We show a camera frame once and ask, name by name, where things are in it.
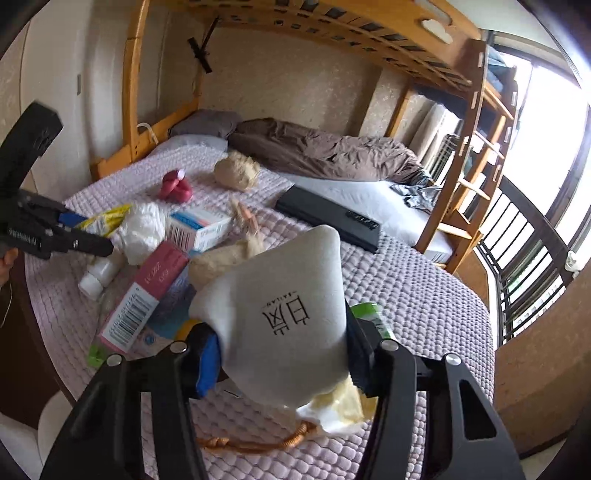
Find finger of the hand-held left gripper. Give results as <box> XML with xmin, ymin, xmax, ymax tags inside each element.
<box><xmin>21</xmin><ymin>194</ymin><xmax>88</xmax><ymax>232</ymax></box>
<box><xmin>39</xmin><ymin>228</ymin><xmax>115</xmax><ymax>258</ymax></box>

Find white printed cloth pouch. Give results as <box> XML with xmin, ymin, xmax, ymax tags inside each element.
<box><xmin>189</xmin><ymin>224</ymin><xmax>354</xmax><ymax>409</ymax></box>

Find white and blue medicine box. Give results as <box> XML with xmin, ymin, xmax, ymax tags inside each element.
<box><xmin>165</xmin><ymin>209</ymin><xmax>232</xmax><ymax>252</ymax></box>

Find grey pillow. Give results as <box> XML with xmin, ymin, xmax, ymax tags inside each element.
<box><xmin>168</xmin><ymin>109</ymin><xmax>243</xmax><ymax>139</ymax></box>

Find brown blanket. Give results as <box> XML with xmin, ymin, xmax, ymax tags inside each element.
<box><xmin>227</xmin><ymin>117</ymin><xmax>428</xmax><ymax>185</ymax></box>

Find cream plastic bag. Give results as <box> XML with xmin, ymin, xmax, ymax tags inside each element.
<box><xmin>295</xmin><ymin>381</ymin><xmax>377</xmax><ymax>437</ymax></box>

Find wooden bunk ladder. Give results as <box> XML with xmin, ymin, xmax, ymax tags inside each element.
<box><xmin>418</xmin><ymin>39</ymin><xmax>515</xmax><ymax>275</ymax></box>

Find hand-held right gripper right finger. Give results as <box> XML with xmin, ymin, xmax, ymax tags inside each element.
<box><xmin>345</xmin><ymin>300</ymin><xmax>527</xmax><ymax>480</ymax></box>

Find lilac quilted mat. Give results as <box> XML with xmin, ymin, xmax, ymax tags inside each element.
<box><xmin>25</xmin><ymin>154</ymin><xmax>497</xmax><ymax>480</ymax></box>

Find beige crumpled cloth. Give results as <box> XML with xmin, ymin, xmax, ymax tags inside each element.
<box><xmin>213</xmin><ymin>150</ymin><xmax>262</xmax><ymax>192</ymax></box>

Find white plastic bag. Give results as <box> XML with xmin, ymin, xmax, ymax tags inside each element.
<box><xmin>111</xmin><ymin>202</ymin><xmax>167</xmax><ymax>266</ymax></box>

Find folded white mattresses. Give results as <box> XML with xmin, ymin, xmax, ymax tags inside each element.
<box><xmin>409</xmin><ymin>102</ymin><xmax>462</xmax><ymax>167</ymax></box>

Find yellow packet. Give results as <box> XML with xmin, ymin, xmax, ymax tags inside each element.
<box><xmin>76</xmin><ymin>203</ymin><xmax>132</xmax><ymax>238</ymax></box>

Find wooden bunk bed frame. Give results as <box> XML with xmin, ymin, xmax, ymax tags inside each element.
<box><xmin>90</xmin><ymin>0</ymin><xmax>490</xmax><ymax>183</ymax></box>

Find grey-blue garment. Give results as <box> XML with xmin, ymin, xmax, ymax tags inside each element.
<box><xmin>390</xmin><ymin>181</ymin><xmax>441</xmax><ymax>208</ymax></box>

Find window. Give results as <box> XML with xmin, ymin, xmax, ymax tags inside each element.
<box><xmin>480</xmin><ymin>28</ymin><xmax>591</xmax><ymax>259</ymax></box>

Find black flat case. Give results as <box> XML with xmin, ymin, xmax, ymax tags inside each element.
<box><xmin>276</xmin><ymin>185</ymin><xmax>382</xmax><ymax>254</ymax></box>

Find black balcony railing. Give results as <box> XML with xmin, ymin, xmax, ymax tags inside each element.
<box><xmin>478</xmin><ymin>178</ymin><xmax>578</xmax><ymax>342</ymax></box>

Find dark round table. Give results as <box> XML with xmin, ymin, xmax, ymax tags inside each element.
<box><xmin>9</xmin><ymin>249</ymin><xmax>93</xmax><ymax>416</ymax></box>

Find blue bedding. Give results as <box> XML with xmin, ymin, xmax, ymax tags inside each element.
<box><xmin>487</xmin><ymin>46</ymin><xmax>519</xmax><ymax>121</ymax></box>

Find small clear packet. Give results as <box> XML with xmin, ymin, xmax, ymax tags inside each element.
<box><xmin>229</xmin><ymin>196</ymin><xmax>259</xmax><ymax>236</ymax></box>

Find person's left hand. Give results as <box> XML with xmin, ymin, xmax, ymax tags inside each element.
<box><xmin>0</xmin><ymin>248</ymin><xmax>19</xmax><ymax>287</ymax></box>

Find light blue box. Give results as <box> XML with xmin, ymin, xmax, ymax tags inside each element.
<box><xmin>148</xmin><ymin>277</ymin><xmax>204</xmax><ymax>352</ymax></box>

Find teal green packet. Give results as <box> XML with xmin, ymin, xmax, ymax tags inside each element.
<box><xmin>350</xmin><ymin>302</ymin><xmax>394</xmax><ymax>339</ymax></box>

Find pink cardboard box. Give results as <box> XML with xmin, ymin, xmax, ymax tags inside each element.
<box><xmin>98</xmin><ymin>240</ymin><xmax>191</xmax><ymax>355</ymax></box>

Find white slatted rack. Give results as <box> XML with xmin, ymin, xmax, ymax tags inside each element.
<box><xmin>427</xmin><ymin>134</ymin><xmax>462</xmax><ymax>185</ymax></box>

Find orange braided cord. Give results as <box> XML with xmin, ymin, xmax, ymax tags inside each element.
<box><xmin>196</xmin><ymin>422</ymin><xmax>321</xmax><ymax>455</ymax></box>

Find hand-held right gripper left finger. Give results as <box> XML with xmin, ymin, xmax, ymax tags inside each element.
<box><xmin>39</xmin><ymin>320</ymin><xmax>225</xmax><ymax>480</ymax></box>

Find white plastic bottle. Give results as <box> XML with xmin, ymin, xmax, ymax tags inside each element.
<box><xmin>78</xmin><ymin>256</ymin><xmax>125</xmax><ymax>301</ymax></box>

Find pink plastic toy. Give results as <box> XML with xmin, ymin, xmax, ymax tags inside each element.
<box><xmin>159</xmin><ymin>169</ymin><xmax>195</xmax><ymax>202</ymax></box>

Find white bed sheet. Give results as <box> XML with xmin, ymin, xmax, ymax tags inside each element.
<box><xmin>277</xmin><ymin>171</ymin><xmax>453</xmax><ymax>264</ymax></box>

